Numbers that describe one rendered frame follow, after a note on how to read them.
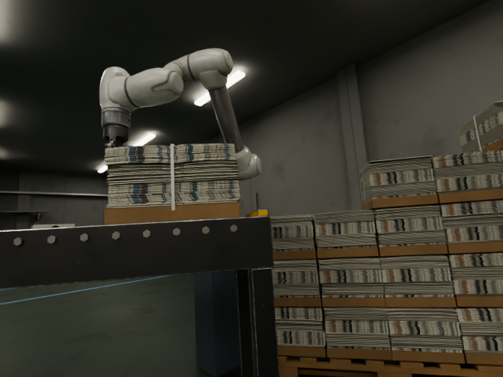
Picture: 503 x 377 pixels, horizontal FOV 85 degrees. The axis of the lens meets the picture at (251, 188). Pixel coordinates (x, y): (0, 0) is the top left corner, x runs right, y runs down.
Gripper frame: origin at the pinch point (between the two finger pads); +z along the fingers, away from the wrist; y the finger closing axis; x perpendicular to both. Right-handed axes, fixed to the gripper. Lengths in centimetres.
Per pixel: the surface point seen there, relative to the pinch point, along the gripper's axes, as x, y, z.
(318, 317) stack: -80, 43, 60
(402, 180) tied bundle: -123, 26, -3
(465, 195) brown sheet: -146, 16, 7
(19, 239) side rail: 9.1, -29.6, 15.2
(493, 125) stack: -166, 15, -26
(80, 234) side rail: -2.6, -29.2, 14.8
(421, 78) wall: -300, 200, -162
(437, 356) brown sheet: -126, 24, 76
